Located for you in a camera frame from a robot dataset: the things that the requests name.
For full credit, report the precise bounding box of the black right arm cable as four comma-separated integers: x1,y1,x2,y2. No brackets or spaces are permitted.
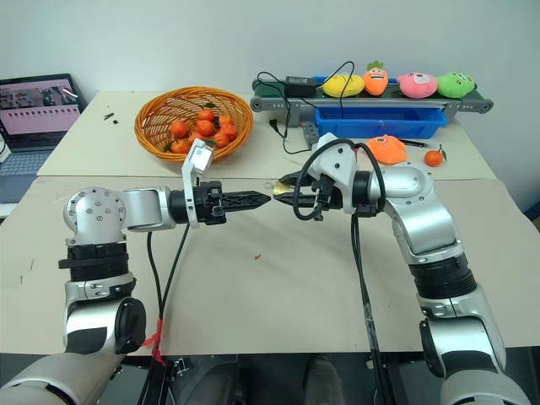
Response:
292,141,398,405

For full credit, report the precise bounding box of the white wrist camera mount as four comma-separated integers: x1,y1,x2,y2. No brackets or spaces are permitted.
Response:
302,132,360,214
181,138,217,230

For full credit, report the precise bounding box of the orange carrot plush toy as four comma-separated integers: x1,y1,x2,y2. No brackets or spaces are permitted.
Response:
363,59,390,96

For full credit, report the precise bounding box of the orange flat plush toy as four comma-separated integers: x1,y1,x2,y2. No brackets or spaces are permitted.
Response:
365,133,408,165

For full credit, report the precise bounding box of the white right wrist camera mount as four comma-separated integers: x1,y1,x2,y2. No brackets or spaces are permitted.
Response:
302,132,360,214

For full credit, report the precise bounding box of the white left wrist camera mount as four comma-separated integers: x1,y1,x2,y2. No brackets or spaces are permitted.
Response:
181,138,217,230

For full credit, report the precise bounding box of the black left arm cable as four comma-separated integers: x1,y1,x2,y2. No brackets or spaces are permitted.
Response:
144,222,192,405

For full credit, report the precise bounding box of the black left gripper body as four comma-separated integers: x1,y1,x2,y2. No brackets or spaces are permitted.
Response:
196,181,228,226

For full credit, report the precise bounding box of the orange tangerine with leaf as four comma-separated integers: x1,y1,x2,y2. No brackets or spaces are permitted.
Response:
424,144,448,167

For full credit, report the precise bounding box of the open grey laptop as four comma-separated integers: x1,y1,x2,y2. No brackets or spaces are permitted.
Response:
0,73,86,176

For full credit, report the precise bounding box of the orange woven basket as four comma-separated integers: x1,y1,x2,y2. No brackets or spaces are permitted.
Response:
134,86,255,164

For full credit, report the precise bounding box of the black power adapter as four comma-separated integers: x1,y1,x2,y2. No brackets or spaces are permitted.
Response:
284,75,318,98

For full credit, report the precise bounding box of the blue plastic bin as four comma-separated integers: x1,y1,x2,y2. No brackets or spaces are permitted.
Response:
313,105,449,140

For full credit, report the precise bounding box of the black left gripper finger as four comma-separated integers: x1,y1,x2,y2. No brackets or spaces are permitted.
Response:
222,200,272,213
221,190,273,203

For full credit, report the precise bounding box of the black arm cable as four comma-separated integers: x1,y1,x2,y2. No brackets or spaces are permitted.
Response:
292,141,398,405
144,222,192,405

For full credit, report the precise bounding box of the green plush toy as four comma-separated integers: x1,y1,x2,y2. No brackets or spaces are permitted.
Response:
435,71,478,100

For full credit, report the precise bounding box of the black power cable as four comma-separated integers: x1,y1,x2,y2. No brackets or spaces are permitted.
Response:
256,60,356,155

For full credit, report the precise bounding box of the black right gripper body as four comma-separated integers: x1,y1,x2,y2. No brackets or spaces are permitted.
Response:
311,172,345,213

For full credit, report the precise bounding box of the grey mini conveyor belt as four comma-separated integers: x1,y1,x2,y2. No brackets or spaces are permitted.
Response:
249,75,494,149

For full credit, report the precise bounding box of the pink plush toy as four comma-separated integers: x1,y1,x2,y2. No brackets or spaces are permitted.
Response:
396,71,438,100

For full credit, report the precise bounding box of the yellow plush toy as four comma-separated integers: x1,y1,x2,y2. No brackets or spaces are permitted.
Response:
321,73,365,100

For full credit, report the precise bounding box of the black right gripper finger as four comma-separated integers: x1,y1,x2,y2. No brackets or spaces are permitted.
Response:
279,169,315,187
278,193,318,208

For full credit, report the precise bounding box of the brass padlock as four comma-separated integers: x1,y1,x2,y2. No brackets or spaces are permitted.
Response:
273,180,297,199

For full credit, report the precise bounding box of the red tape strip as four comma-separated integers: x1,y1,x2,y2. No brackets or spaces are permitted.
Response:
143,318,168,366

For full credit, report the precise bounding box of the dark rounded shape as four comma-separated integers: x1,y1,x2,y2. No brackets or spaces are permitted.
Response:
303,355,346,405

